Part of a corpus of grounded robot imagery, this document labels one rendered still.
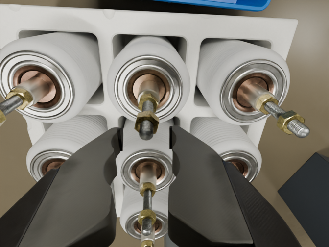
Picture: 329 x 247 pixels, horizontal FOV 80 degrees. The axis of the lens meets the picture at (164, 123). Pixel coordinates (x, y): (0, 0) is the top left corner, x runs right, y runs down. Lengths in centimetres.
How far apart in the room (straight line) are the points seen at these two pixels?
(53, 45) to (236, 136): 25
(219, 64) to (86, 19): 17
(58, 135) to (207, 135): 21
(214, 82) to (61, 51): 17
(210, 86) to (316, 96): 44
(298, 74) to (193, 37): 36
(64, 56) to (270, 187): 71
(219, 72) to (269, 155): 48
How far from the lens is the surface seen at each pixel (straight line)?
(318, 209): 72
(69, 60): 24
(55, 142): 29
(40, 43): 24
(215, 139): 29
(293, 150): 71
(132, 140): 27
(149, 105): 17
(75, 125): 32
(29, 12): 32
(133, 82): 22
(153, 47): 22
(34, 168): 32
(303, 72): 60
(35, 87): 23
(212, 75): 24
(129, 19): 28
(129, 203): 35
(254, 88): 23
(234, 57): 24
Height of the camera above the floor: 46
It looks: 61 degrees down
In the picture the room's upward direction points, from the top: 174 degrees clockwise
